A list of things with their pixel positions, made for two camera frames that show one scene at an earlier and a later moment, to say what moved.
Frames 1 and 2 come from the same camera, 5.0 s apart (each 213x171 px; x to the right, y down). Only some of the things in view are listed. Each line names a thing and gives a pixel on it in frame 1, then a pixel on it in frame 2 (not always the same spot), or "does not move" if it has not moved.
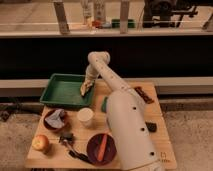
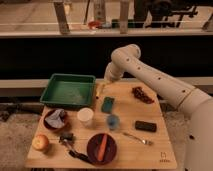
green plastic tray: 65,90 does not move
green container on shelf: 116,23 does not move
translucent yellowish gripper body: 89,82 -> 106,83
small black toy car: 67,139 does not move
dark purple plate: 109,151 does not move
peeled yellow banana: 85,86 -> 97,89
